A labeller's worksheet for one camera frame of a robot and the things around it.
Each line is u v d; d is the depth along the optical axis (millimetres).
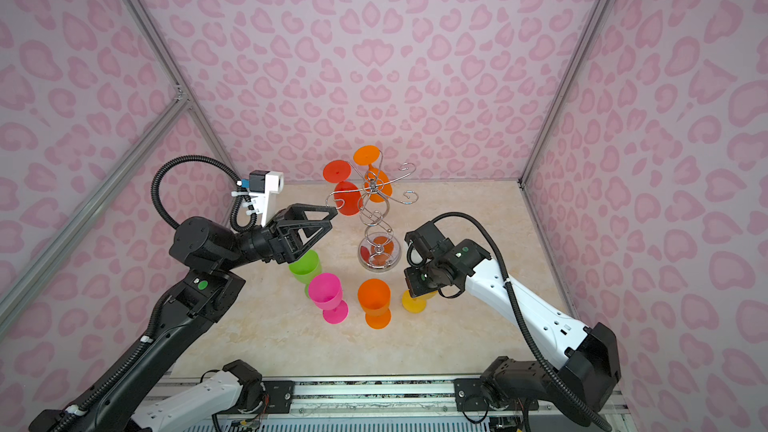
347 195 838
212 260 452
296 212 534
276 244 457
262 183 464
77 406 370
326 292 794
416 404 723
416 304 870
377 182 768
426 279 633
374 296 772
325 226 469
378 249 979
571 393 359
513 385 579
